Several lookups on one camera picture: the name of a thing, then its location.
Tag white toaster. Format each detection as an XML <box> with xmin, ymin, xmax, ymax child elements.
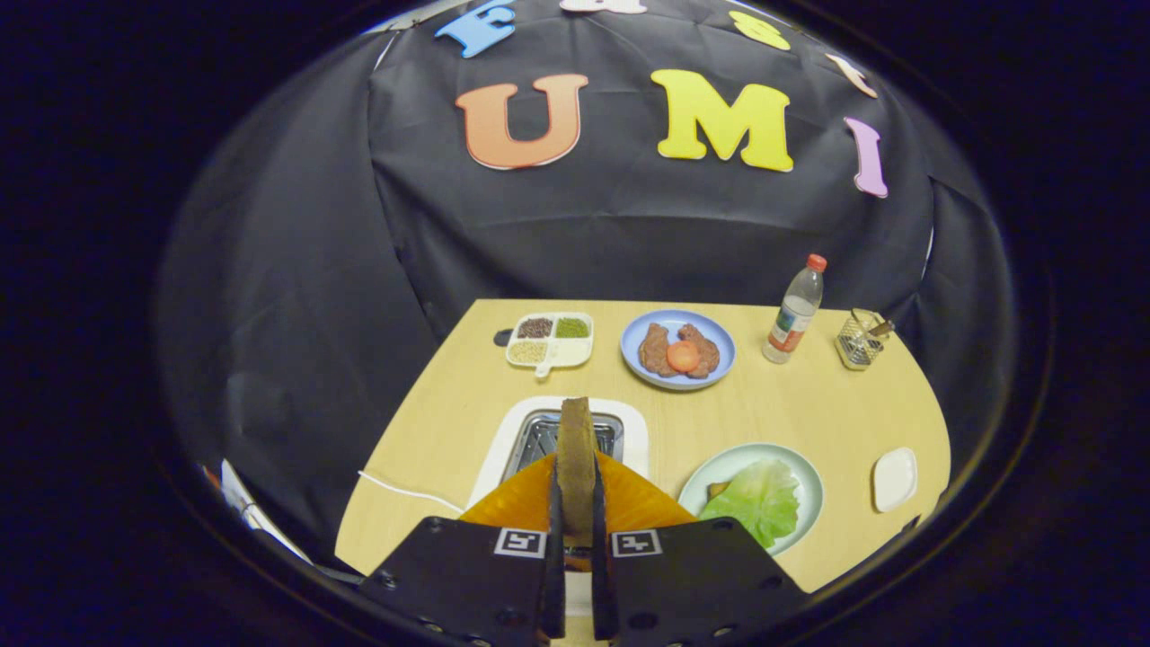
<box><xmin>467</xmin><ymin>395</ymin><xmax>650</xmax><ymax>617</ymax></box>

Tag blue round plate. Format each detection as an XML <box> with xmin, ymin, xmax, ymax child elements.
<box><xmin>620</xmin><ymin>309</ymin><xmax>737</xmax><ymax>392</ymax></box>

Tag white toaster cable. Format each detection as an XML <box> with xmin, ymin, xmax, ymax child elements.
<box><xmin>358</xmin><ymin>470</ymin><xmax>466</xmax><ymax>515</ymax></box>

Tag white divided dish of grains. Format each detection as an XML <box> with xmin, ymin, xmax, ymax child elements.
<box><xmin>505</xmin><ymin>311</ymin><xmax>595</xmax><ymax>379</ymax></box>

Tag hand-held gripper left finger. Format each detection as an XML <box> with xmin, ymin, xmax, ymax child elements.
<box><xmin>358</xmin><ymin>454</ymin><xmax>567</xmax><ymax>647</ymax></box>

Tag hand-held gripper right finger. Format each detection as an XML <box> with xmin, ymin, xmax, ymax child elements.
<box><xmin>588</xmin><ymin>452</ymin><xmax>809</xmax><ymax>647</ymax></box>

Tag metal wire basket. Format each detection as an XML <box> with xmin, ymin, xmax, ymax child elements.
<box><xmin>835</xmin><ymin>307</ymin><xmax>895</xmax><ymax>371</ymax></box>

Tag small white square plate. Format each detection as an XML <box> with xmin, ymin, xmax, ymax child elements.
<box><xmin>871</xmin><ymin>447</ymin><xmax>919</xmax><ymax>514</ymax></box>

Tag pale green round plate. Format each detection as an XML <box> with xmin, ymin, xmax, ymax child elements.
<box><xmin>677</xmin><ymin>442</ymin><xmax>825</xmax><ymax>556</ymax></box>

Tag brown meat patty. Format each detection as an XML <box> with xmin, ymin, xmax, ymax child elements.
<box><xmin>678</xmin><ymin>323</ymin><xmax>721</xmax><ymax>378</ymax></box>
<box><xmin>638</xmin><ymin>323</ymin><xmax>679</xmax><ymax>377</ymax></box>

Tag green lettuce leaf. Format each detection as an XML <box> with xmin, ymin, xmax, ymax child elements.
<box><xmin>699</xmin><ymin>459</ymin><xmax>801</xmax><ymax>549</ymax></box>

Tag clear plastic bottle red cap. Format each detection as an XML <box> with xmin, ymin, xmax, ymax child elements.
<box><xmin>762</xmin><ymin>253</ymin><xmax>828</xmax><ymax>365</ymax></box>

